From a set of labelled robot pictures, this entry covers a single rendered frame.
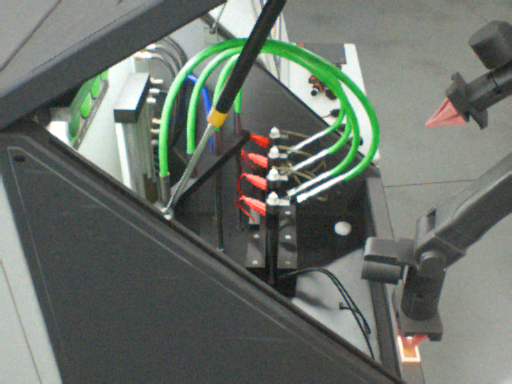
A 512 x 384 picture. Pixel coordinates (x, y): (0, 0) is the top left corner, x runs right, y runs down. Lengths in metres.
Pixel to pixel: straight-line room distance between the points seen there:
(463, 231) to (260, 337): 0.32
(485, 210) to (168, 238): 0.41
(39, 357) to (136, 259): 0.27
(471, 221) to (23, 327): 0.64
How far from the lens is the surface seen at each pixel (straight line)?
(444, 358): 2.42
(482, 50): 1.15
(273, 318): 0.87
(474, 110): 1.19
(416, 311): 1.03
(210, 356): 0.94
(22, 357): 1.02
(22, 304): 0.93
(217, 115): 0.70
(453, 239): 0.90
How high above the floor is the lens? 1.81
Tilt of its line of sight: 36 degrees down
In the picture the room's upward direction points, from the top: straight up
